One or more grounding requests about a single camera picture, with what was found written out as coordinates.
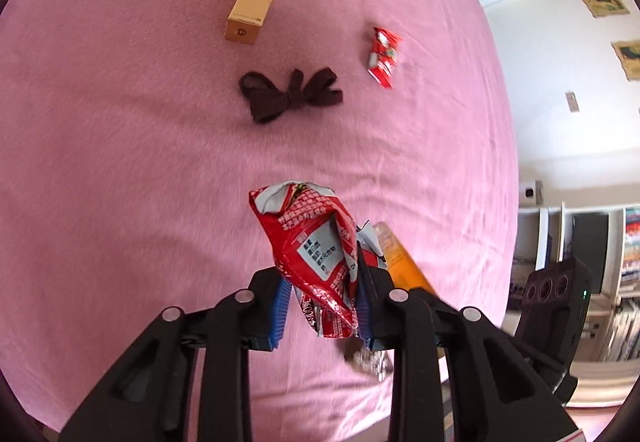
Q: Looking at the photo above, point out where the long orange box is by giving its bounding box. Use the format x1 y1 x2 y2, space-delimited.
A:
372 221 446 303

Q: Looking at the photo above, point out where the tan wall poster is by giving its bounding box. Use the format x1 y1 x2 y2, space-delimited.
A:
611 40 640 81
579 0 630 17

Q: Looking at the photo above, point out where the red snack wrapper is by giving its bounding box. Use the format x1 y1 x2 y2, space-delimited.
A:
249 181 390 339

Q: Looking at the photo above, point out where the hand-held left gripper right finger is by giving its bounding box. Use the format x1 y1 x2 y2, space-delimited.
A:
352 252 578 442

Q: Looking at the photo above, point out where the pink bed sheet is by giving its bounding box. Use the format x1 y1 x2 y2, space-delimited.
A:
0 0 521 442

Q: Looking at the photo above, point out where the dark brown knit bow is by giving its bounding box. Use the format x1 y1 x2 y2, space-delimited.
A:
238 68 344 124

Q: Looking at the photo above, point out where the white shelf unit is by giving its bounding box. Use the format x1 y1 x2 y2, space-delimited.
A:
515 204 640 363

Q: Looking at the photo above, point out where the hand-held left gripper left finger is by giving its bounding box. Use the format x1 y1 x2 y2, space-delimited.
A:
59 269 292 442

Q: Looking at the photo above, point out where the tan cardboard box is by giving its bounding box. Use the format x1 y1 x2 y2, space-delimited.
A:
224 0 288 45

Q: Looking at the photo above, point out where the crumpled silver wrapper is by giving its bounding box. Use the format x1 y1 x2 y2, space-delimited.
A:
345 342 393 380

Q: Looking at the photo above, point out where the row of books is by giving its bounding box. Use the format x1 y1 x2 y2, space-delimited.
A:
607 207 640 363

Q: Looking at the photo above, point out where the white security camera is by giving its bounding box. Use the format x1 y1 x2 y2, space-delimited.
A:
519 179 545 207

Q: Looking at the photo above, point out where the small red snack packet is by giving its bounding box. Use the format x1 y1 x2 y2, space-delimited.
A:
367 26 403 90

